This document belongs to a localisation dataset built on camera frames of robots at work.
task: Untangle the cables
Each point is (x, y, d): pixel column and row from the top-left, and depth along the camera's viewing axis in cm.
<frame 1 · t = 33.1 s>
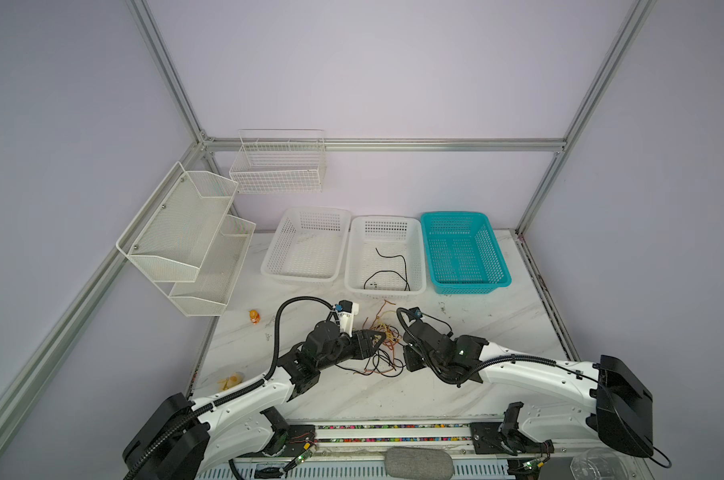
left hand: (380, 337, 77), fingers open
right hand: (403, 350, 81), fingers closed
left white plastic basket: (309, 246, 117), on the table
teal plastic basket: (463, 254, 117), on the table
orange bear toy: (254, 316, 95), point 3 cm above the table

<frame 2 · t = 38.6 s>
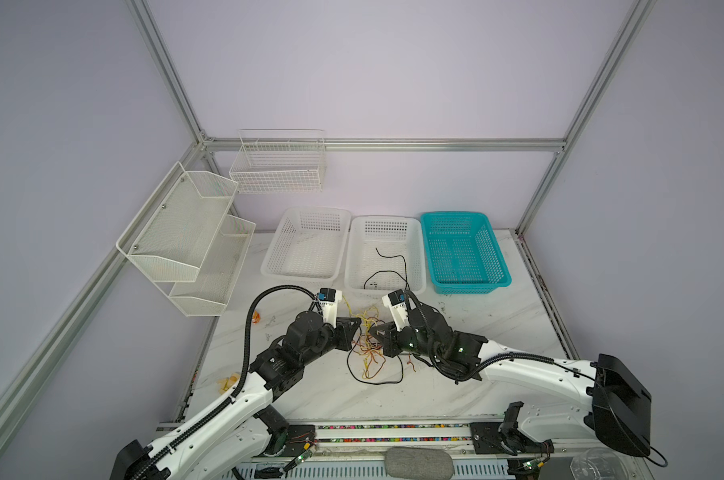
left hand: (359, 322, 75), fingers closed
right hand: (367, 333, 74), fingers closed
the named things where they were.

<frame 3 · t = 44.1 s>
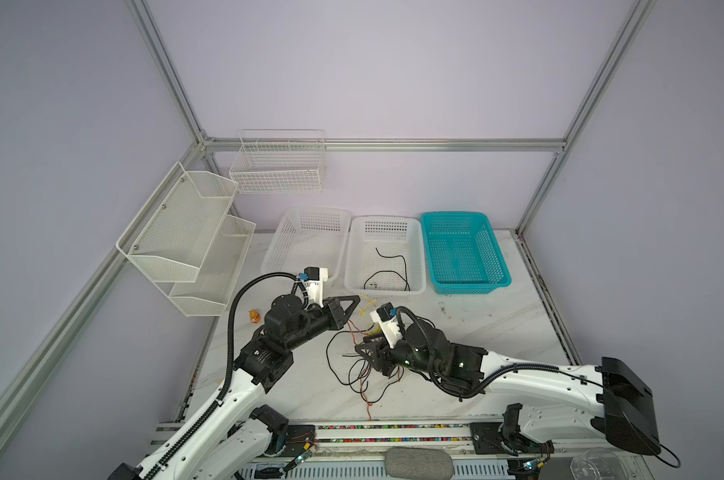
left hand: (359, 301, 69), fingers closed
right hand: (357, 346, 69), fingers open
the named things where they were.

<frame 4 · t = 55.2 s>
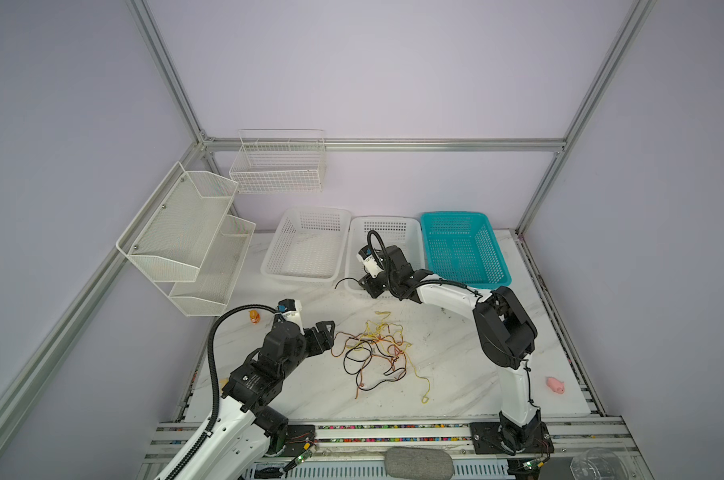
left hand: (322, 329, 76), fingers open
right hand: (360, 278, 94), fingers open
pink small toy: (555, 384, 84), point 2 cm above the table
the other named things where they were.

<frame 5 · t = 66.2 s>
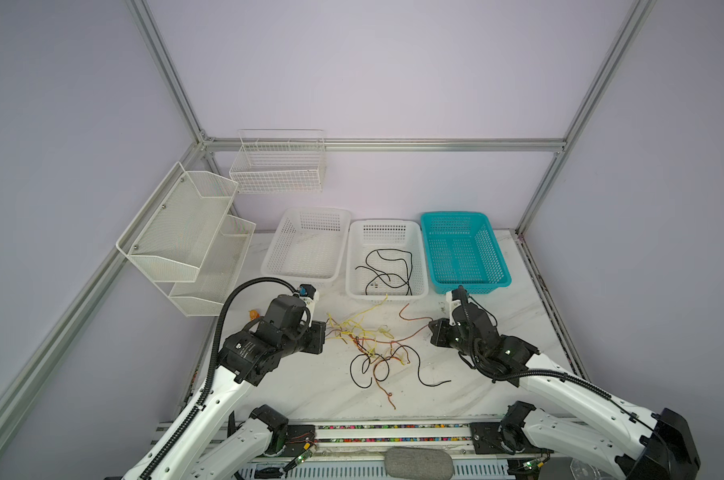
left hand: (320, 332, 72), fingers closed
right hand: (426, 323, 79), fingers closed
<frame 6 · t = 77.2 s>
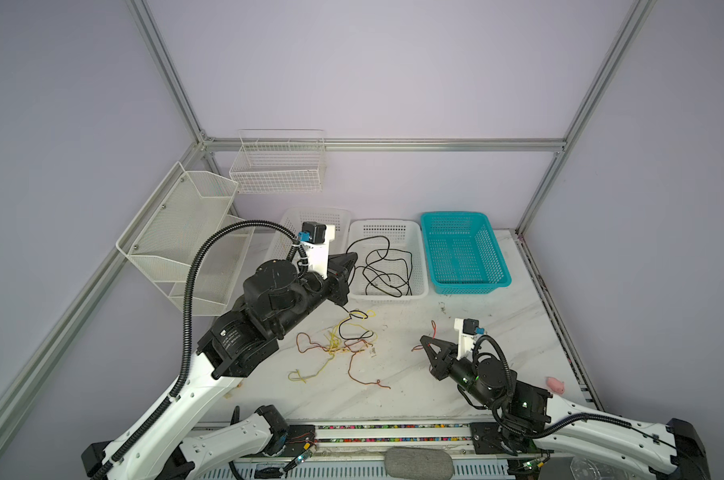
left hand: (353, 258, 57), fingers closed
right hand: (418, 342, 71), fingers closed
